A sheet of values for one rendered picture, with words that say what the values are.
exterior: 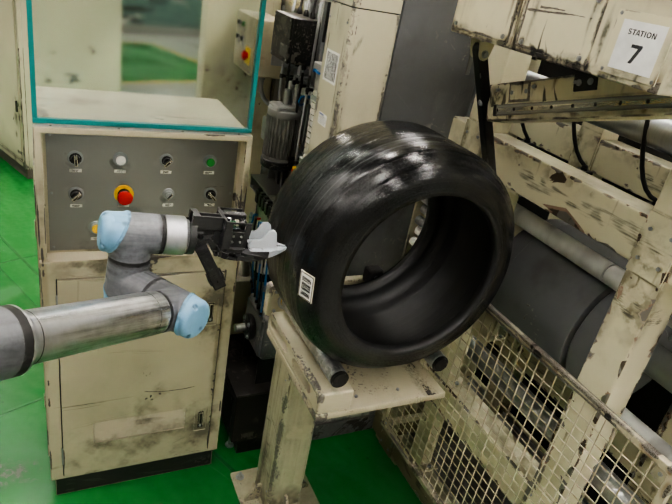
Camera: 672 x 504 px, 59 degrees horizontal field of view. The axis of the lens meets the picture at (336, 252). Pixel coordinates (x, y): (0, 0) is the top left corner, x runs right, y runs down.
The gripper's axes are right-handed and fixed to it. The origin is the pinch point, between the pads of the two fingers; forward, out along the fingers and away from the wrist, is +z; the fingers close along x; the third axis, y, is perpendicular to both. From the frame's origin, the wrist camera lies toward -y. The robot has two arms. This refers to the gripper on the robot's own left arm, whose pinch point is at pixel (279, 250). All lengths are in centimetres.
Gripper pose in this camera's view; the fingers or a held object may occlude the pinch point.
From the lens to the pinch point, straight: 123.7
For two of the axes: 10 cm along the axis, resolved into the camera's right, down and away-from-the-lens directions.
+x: -4.1, -4.8, 7.8
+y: 2.7, -8.8, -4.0
